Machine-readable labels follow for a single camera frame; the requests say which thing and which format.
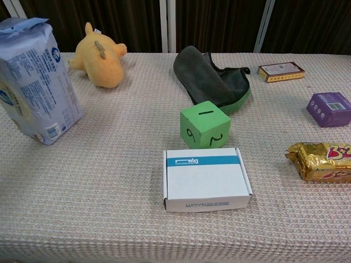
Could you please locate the blue tissue pack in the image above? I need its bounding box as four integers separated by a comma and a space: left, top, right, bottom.
0, 16, 84, 146

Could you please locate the green numbered foam cube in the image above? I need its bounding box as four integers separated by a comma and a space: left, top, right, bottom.
179, 100, 231, 150

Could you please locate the white Waveshare cardboard box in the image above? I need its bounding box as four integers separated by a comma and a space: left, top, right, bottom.
162, 147, 253, 213

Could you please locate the grey and green cloth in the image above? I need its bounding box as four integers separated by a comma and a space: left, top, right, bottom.
173, 45, 252, 115

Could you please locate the yellow plush toy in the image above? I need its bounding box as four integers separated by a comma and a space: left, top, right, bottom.
68, 21, 128, 89

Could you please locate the beige waffle tablecloth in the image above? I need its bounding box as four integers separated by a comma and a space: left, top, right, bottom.
0, 51, 351, 263

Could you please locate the dark brown curtain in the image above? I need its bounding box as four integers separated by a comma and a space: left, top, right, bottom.
0, 0, 351, 55

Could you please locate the yellow and maroon small box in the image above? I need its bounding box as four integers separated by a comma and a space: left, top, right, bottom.
257, 61, 306, 84

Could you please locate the gold foil snack package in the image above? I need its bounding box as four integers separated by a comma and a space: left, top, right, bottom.
284, 141, 351, 184

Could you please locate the purple small box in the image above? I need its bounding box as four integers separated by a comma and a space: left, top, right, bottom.
305, 92, 351, 128

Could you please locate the white upright frame post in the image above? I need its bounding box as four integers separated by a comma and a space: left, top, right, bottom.
160, 0, 168, 53
168, 0, 177, 53

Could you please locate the white slanted frame post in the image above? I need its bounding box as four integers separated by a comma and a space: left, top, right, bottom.
2, 0, 27, 21
253, 0, 276, 53

